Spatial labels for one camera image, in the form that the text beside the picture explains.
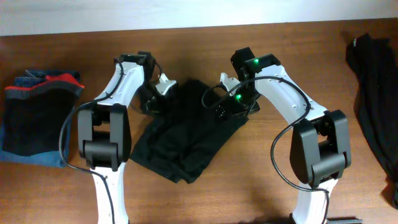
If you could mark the black red trimmed garment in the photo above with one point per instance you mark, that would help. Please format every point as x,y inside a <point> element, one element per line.
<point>35,112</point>

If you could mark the blue jeans stack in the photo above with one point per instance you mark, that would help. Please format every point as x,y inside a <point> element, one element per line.
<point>52,158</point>

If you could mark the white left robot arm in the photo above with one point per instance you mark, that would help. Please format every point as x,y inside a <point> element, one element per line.
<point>104,137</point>

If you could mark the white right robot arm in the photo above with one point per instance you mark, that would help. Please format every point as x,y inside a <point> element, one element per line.
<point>320,147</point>

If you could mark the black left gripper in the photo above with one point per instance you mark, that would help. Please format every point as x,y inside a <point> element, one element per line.
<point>150,104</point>

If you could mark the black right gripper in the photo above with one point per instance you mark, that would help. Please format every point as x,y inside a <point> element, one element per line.
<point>224,112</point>

